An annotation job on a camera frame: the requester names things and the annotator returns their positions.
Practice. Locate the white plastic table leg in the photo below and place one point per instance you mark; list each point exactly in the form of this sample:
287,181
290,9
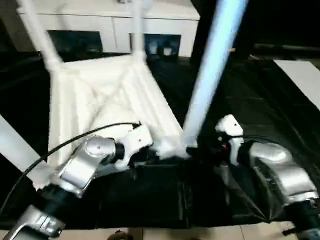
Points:
15,145
138,32
210,70
40,32

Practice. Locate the white plastic table top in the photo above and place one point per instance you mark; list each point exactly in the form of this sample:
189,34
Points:
100,87

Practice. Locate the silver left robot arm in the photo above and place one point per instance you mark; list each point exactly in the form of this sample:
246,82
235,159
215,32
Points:
80,165

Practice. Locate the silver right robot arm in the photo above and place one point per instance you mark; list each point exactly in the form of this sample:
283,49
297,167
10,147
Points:
282,165

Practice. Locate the black mat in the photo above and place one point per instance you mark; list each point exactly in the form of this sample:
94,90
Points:
262,112

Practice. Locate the white jar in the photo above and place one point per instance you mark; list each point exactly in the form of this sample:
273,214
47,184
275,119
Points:
153,48
167,50

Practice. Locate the white sheet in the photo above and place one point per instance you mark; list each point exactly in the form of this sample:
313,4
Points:
300,77

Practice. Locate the white cabinet with glass doors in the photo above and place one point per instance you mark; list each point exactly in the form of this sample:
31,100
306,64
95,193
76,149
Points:
87,22

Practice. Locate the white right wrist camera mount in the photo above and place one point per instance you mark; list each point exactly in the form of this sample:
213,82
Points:
230,125

